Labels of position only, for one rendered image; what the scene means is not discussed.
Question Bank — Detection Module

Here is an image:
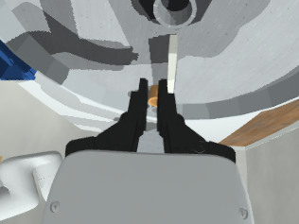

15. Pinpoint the bronze bushing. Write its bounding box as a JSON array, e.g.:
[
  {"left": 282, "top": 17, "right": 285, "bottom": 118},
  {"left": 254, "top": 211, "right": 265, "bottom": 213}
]
[{"left": 149, "top": 84, "right": 158, "bottom": 107}]

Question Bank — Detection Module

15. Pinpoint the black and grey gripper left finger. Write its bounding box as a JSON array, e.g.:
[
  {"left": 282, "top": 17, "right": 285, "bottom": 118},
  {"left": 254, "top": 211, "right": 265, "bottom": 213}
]
[{"left": 65, "top": 78, "right": 148, "bottom": 157}]

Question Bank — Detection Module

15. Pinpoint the blue open crate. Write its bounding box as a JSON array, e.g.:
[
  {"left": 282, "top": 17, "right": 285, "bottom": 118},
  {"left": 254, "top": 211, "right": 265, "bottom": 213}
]
[{"left": 0, "top": 40, "right": 36, "bottom": 80}]

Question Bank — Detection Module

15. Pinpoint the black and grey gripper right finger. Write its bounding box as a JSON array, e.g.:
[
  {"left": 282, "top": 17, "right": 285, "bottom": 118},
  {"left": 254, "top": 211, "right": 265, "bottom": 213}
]
[{"left": 157, "top": 78, "right": 236, "bottom": 163}]

